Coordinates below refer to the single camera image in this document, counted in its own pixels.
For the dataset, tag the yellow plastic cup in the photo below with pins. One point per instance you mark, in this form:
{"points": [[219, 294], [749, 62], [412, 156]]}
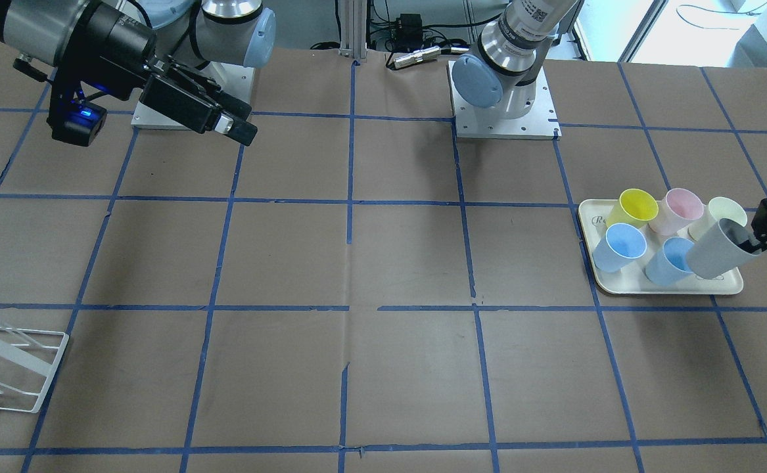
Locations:
{"points": [[634, 207]]}

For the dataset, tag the cream plastic tray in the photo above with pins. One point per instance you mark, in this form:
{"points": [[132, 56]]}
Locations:
{"points": [[632, 279]]}

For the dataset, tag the aluminium frame post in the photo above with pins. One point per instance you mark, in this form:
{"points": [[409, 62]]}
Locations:
{"points": [[353, 26]]}

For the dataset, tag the grey plastic cup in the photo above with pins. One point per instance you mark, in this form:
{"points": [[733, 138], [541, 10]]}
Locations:
{"points": [[714, 254]]}

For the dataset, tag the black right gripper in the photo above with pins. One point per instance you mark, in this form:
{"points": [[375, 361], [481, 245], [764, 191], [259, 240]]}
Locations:
{"points": [[115, 41]]}

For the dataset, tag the pink plastic cup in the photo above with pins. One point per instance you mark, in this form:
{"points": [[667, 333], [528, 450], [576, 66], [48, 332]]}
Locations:
{"points": [[678, 209]]}

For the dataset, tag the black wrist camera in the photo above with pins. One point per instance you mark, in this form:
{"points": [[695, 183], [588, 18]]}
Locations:
{"points": [[73, 118]]}

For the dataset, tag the pale green plastic cup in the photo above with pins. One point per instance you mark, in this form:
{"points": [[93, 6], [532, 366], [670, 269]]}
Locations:
{"points": [[717, 208]]}

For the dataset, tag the light blue plastic cup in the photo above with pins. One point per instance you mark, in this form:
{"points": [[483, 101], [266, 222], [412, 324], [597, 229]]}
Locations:
{"points": [[620, 245]]}

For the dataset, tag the white wire cup rack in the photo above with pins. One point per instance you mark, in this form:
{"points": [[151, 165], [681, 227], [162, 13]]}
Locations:
{"points": [[29, 363]]}

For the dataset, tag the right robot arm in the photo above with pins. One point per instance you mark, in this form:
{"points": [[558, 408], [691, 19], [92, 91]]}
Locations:
{"points": [[194, 33]]}

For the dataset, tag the silver metal connector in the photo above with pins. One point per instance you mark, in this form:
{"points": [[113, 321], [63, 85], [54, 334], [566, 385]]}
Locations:
{"points": [[414, 58]]}

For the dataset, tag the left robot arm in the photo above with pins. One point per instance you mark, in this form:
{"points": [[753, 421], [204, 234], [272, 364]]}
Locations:
{"points": [[498, 88]]}

